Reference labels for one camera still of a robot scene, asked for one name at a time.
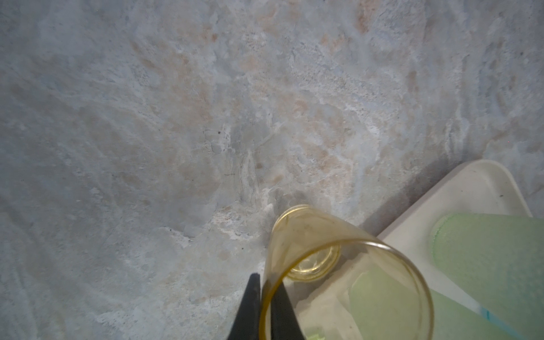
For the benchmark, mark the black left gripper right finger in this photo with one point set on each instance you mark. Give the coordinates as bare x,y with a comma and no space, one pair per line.
284,324

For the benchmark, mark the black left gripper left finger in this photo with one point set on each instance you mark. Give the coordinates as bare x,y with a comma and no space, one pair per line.
246,323

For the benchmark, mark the yellow plastic cup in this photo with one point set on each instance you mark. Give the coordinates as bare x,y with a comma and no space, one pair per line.
308,247

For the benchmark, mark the smooth green plastic cup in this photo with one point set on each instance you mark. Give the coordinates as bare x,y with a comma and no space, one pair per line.
371,304

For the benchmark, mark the dimpled light green cup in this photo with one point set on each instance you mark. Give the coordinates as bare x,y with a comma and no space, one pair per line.
498,261

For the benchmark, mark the cream plastic tray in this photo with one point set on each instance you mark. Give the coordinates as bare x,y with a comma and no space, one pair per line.
479,187

